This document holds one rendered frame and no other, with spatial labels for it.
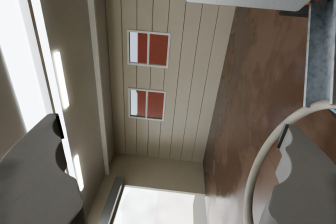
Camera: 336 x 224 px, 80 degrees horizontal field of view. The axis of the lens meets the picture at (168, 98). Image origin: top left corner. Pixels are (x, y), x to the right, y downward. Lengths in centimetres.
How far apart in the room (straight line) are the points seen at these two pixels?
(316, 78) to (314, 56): 7
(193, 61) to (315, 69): 639
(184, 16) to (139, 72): 245
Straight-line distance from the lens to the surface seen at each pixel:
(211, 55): 709
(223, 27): 694
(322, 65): 83
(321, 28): 88
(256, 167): 90
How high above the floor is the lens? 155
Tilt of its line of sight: 2 degrees up
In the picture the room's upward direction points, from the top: 84 degrees counter-clockwise
